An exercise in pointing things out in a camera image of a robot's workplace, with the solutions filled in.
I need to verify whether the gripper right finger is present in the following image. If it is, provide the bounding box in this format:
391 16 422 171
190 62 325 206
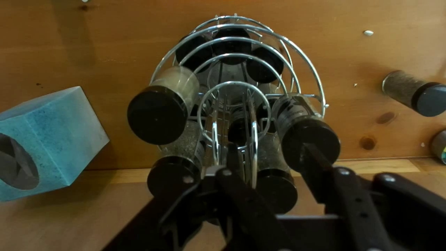
302 142 446 251

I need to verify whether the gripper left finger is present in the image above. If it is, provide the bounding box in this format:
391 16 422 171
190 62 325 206
103 143 290 251

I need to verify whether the spice jar with black lid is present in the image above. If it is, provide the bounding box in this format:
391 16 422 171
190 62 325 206
212 28 252 66
245 47 285 84
255 132 299 214
175 33 214 74

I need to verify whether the spice jar with grey-green contents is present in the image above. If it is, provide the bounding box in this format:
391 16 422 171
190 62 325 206
147 120 207 207

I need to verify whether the spice jar with dark label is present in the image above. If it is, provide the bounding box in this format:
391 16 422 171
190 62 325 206
271 94 341 172

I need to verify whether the spice jar with colourful label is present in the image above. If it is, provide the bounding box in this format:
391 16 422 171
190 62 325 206
430 129 446 165

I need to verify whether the spice jar with pale contents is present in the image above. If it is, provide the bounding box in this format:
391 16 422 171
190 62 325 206
127 66 201 145

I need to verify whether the spice jar with brown contents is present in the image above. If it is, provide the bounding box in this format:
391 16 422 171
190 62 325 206
382 70 446 117

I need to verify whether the blue foam block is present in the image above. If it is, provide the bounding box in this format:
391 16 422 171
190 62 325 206
0 86 110 202

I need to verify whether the chrome wire spice rack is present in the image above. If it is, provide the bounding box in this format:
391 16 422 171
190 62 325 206
149 14 330 190

